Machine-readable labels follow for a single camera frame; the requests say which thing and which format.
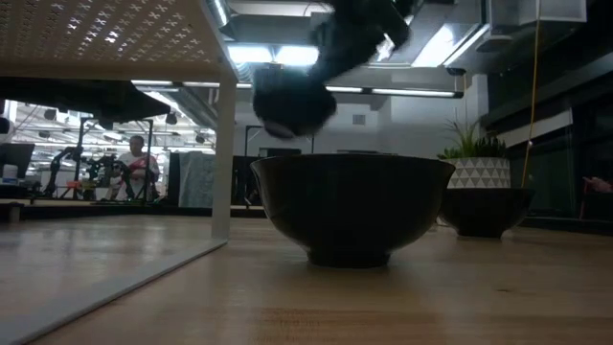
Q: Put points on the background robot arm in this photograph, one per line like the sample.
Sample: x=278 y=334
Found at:
x=57 y=167
x=107 y=172

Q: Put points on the long ceiling light strip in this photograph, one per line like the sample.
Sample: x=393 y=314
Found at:
x=412 y=92

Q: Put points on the potted plant in patterned pot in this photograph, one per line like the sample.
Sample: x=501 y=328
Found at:
x=479 y=172

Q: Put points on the grey cloth cover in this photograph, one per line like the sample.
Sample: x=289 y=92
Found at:
x=196 y=179

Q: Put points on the white perforated metal shelf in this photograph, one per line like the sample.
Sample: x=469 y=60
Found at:
x=120 y=38

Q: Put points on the person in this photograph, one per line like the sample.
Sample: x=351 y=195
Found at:
x=139 y=165

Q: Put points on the person's hand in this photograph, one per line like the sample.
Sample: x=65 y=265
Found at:
x=598 y=184

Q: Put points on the dark computer monitor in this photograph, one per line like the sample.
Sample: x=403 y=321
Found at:
x=16 y=158

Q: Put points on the white container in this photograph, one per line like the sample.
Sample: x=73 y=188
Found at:
x=9 y=173

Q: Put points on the black aluminium table frame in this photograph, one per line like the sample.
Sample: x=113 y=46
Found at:
x=48 y=211

